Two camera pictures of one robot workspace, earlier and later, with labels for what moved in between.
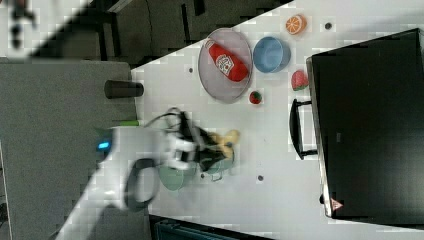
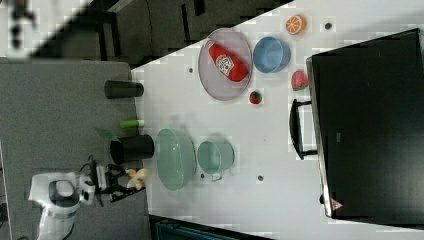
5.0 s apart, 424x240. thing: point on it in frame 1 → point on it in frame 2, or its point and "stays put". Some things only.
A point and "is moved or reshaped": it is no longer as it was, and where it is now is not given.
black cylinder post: [119, 89] stays put
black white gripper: [189, 143] → [106, 179]
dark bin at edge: [165, 228] stays put
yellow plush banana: [231, 136] is moved or reshaped
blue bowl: [270, 54] stays put
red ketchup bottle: [226, 63] stays put
